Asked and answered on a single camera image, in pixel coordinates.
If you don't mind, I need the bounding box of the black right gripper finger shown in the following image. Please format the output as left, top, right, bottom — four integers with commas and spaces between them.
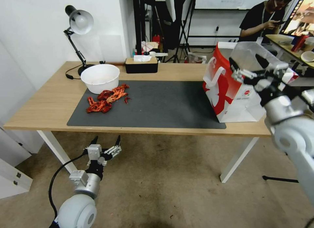
229, 57, 258, 82
255, 54, 289, 77

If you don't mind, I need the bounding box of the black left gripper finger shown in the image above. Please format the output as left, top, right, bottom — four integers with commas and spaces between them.
84, 136, 98, 151
103, 135, 122, 162

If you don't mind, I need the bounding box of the red white paper takeout bag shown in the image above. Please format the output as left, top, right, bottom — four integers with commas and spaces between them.
202, 41, 300, 123

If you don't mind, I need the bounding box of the clear plastic bag with red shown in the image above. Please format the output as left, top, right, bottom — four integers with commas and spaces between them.
186, 52, 207, 64

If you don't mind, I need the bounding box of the white round takeout container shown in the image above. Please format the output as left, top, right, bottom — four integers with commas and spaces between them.
80, 64, 121, 95

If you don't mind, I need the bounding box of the black tissue box wooden lid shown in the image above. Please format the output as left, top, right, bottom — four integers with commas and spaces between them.
125, 57, 159, 74

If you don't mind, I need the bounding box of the wooden side table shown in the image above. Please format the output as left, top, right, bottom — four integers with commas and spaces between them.
266, 34, 314, 77

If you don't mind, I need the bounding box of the red drink can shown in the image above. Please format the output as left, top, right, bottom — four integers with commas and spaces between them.
291, 35, 307, 52

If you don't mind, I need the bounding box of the red crayfish shell pile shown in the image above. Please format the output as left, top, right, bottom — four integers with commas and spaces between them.
86, 84, 131, 114

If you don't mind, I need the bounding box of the person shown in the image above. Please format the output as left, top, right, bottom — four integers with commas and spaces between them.
239, 0, 298, 44

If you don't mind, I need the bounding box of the white paper bowl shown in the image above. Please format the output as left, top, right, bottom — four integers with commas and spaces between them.
301, 51, 314, 63

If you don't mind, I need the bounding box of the wooden desk with white legs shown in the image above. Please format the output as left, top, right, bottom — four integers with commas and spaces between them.
3, 61, 271, 183

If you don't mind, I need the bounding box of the computer monitor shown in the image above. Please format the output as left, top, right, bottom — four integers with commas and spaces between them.
284, 0, 314, 37

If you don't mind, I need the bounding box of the dark grey desk mat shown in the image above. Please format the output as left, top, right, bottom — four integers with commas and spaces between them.
67, 80, 227, 129

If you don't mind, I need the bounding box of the black light stand tripod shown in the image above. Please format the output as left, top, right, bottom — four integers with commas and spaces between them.
163, 0, 197, 64

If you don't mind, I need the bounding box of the white cabinet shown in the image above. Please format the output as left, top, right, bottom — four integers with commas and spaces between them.
0, 126, 34, 200

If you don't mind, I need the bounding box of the black stand foot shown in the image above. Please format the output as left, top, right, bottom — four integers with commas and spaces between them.
262, 175, 299, 184

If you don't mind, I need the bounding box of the white tissue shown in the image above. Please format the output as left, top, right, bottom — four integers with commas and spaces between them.
133, 55, 151, 63

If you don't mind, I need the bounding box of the white softbox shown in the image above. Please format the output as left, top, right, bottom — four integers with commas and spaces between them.
165, 0, 193, 23

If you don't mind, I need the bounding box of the black desk lamp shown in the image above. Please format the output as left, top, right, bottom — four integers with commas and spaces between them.
63, 5, 96, 76

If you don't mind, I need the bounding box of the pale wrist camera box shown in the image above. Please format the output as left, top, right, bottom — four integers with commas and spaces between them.
255, 79, 273, 91
88, 144, 102, 161

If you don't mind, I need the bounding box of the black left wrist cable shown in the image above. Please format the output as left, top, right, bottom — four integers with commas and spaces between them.
48, 148, 89, 223

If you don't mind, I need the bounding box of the black lamp cord with switch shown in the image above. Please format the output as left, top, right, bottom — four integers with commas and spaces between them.
65, 65, 83, 80

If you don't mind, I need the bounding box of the black metal rack frame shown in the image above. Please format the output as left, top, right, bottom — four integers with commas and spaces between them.
132, 0, 149, 57

